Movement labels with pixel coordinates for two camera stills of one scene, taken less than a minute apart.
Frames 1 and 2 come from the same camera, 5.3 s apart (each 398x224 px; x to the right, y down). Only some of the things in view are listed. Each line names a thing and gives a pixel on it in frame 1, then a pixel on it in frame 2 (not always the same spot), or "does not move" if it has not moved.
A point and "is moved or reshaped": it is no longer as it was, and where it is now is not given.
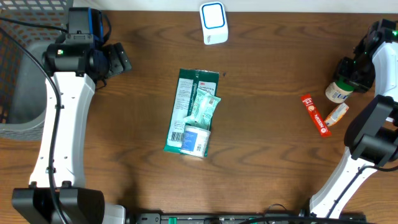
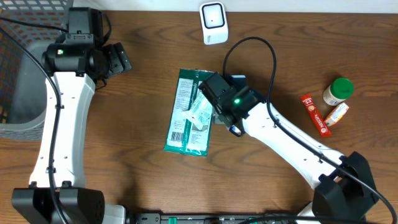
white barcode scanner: x=214 y=22 does not move
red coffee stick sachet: x=316 y=116 does not move
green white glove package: x=188 y=83 does not move
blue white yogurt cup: x=194 y=141 to x=234 y=129
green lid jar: x=338 y=92 is moved or reshaped
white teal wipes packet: x=204 y=107 is moved or reshaped
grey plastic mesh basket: x=23 y=84 does not move
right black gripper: x=343 y=70 to x=217 y=111
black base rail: x=239 y=218 does not move
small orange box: x=336 y=114 does not move
